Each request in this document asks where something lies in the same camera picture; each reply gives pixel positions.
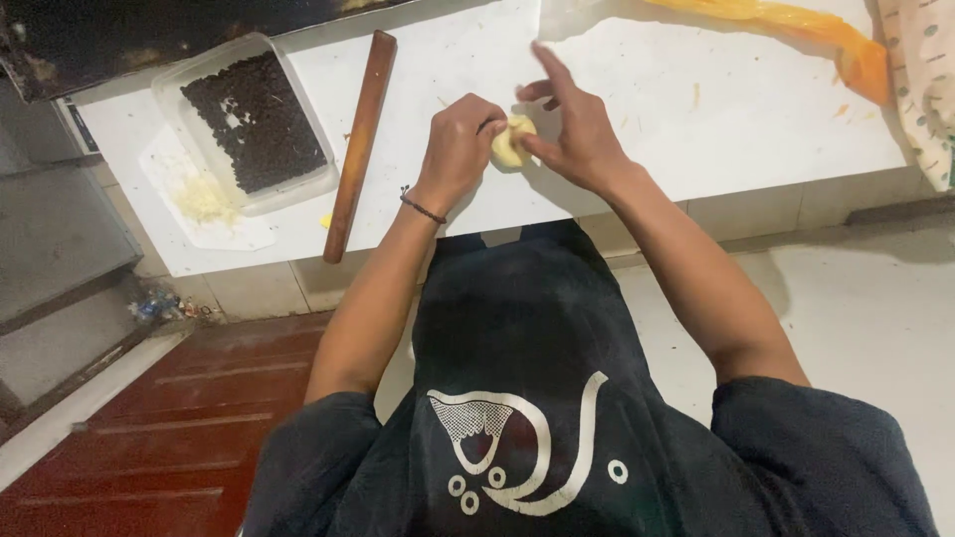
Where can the cream patterned cloth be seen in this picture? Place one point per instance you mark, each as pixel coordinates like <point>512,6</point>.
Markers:
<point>925,82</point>

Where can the person's black printed shirt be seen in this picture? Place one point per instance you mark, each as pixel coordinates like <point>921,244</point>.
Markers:
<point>552,403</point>

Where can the white plastic lid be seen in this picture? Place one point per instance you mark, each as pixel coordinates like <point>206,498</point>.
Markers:
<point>195,198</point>

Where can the pile of grated cheese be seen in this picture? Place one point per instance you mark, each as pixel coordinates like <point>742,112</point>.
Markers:
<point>201,200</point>

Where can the pale yellow dough ball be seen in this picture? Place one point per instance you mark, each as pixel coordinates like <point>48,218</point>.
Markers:
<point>510,143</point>

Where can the clear plastic container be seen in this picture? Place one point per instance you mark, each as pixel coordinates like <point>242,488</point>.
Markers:
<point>246,123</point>

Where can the orange plastic bag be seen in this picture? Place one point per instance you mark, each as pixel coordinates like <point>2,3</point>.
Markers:
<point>802,30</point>

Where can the person's right hand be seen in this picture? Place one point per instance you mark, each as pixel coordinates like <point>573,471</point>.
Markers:
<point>586,142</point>

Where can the heap of small floor litter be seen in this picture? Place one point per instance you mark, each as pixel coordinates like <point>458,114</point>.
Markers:
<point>165,306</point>

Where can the black stove top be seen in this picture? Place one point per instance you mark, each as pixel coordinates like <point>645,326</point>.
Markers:
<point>149,33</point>

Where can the person's left hand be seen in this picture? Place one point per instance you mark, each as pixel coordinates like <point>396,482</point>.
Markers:
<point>456,146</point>

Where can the person's left fingers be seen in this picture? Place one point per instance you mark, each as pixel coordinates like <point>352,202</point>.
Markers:
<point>494,124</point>

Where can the heap of chocolate chips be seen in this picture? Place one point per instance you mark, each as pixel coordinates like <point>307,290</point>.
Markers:
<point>255,121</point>

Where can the brown wooden rolling pin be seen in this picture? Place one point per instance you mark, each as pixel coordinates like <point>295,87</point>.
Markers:
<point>361,145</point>

